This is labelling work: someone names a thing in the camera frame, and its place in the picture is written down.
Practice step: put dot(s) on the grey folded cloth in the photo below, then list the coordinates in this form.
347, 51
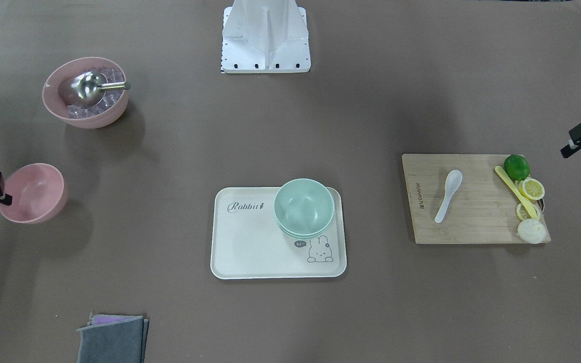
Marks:
117, 342

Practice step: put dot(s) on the white garlic bulb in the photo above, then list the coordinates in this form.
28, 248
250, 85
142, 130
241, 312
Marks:
531, 231

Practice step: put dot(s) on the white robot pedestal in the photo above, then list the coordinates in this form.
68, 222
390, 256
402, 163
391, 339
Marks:
265, 37

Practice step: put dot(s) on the green lime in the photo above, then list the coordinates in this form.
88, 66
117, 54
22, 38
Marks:
516, 167

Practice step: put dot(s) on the lemon slice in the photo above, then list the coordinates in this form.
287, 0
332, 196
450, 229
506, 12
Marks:
531, 188
523, 214

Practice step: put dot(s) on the white ceramic spoon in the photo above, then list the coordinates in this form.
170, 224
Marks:
452, 183

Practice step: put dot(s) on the wooden cutting board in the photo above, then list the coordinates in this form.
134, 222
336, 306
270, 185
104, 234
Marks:
481, 212

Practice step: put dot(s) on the yellow plastic knife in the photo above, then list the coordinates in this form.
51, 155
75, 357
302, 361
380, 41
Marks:
526, 203

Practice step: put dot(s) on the metal ice scoop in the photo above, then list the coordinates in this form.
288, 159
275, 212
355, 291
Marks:
88, 88

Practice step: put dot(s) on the small pink bowl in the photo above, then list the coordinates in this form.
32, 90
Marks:
39, 192

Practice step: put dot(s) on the purple folded cloth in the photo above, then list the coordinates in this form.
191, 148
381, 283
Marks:
110, 319

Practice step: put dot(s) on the pink bowl with ice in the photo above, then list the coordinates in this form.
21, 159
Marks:
109, 109

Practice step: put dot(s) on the green bowl stack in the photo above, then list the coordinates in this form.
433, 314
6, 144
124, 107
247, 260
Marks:
303, 208

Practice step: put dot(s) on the cream rabbit tray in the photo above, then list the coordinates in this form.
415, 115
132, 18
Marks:
247, 243

